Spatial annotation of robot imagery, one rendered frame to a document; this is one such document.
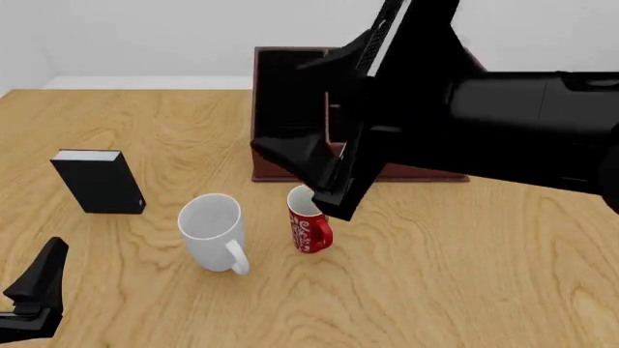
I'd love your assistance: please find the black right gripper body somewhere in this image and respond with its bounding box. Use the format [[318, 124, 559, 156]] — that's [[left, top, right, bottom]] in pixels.
[[311, 0, 460, 222]]

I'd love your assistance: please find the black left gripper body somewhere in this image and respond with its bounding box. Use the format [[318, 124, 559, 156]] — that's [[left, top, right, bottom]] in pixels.
[[0, 306, 65, 342]]

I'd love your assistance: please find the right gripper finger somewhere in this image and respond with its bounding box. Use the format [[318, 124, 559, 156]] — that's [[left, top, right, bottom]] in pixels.
[[250, 132, 347, 193], [295, 29, 379, 83]]

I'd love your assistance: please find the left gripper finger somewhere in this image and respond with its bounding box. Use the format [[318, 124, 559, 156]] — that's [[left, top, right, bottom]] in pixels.
[[2, 236, 70, 316]]

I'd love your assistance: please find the red-brown desk caddy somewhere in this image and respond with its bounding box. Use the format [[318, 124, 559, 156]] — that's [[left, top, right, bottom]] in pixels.
[[250, 45, 488, 184]]

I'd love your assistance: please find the red patterned mug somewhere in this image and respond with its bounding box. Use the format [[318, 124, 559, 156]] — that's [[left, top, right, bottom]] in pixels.
[[286, 184, 335, 255]]

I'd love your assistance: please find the white mug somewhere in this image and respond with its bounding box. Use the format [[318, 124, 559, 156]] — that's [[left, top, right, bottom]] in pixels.
[[177, 192, 251, 276]]

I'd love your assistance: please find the black book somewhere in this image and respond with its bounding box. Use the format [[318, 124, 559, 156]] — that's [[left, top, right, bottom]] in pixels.
[[49, 148, 148, 216]]

